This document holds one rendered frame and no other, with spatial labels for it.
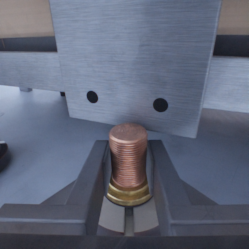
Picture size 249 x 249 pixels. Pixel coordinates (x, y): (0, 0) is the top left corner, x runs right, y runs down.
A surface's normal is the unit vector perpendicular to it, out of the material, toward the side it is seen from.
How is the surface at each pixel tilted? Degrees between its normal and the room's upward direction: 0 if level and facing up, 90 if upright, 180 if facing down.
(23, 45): 90
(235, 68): 90
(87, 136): 180
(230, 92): 90
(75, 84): 90
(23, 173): 180
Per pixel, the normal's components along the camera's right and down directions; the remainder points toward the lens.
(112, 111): -0.37, 0.45
